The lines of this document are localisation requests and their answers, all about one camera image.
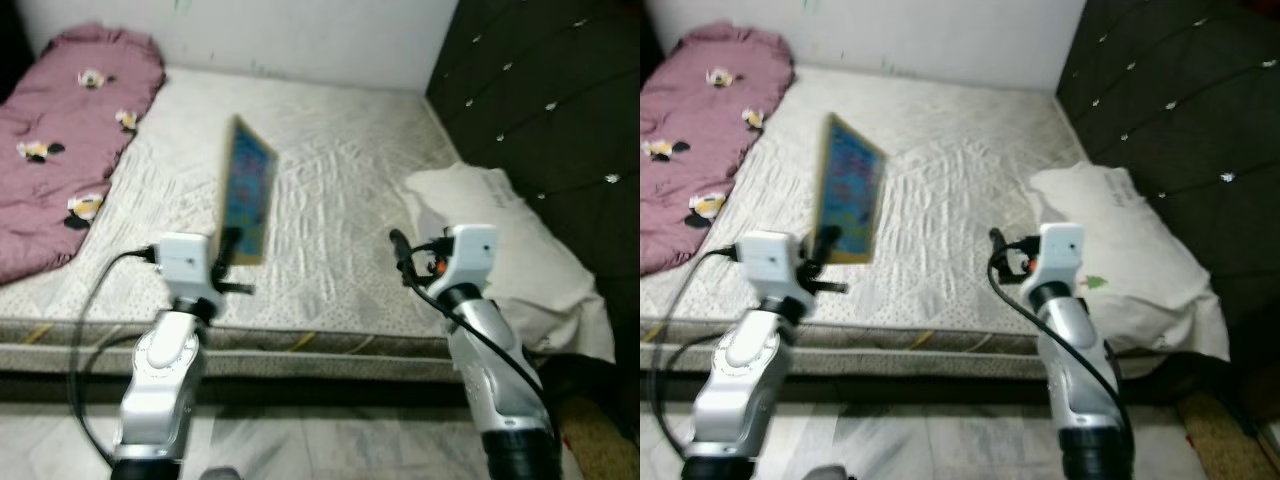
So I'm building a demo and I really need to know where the black tufted headboard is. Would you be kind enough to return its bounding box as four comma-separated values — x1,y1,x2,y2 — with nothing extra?
425,0,641,361
1055,0,1280,391

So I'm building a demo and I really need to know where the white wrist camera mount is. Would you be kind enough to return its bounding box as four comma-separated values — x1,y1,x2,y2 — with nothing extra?
430,224,499,301
1030,222,1088,296
155,233,223,311
738,230,811,311

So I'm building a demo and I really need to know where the white quilted mattress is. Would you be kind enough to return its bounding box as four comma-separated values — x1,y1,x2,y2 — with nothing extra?
0,67,601,381
640,65,1226,379

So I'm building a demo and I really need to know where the brown floor mat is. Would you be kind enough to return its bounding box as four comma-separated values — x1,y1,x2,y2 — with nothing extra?
1175,392,1266,480
555,395,641,480

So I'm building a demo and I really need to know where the colourful children's book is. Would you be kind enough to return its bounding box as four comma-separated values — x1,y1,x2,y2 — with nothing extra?
218,115,279,266
815,113,889,266

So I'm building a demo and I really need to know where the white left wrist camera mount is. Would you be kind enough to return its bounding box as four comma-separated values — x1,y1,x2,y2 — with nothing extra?
155,233,223,311
738,230,811,311

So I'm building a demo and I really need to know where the pink cartoon print quilt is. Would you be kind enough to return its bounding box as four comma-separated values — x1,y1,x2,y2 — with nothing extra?
0,25,166,286
640,22,796,276

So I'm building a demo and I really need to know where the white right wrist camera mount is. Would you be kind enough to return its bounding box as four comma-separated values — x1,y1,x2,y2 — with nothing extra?
1030,222,1088,296
430,224,499,301

